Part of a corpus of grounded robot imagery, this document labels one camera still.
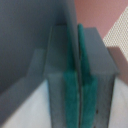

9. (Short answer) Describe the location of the gripper right finger with green pad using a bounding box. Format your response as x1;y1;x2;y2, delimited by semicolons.
77;23;121;128

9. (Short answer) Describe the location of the gripper left finger with green pad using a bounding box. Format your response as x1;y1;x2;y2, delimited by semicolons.
45;25;81;128

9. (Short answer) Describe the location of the beige woven placemat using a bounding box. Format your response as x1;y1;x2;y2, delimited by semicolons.
103;6;128;61

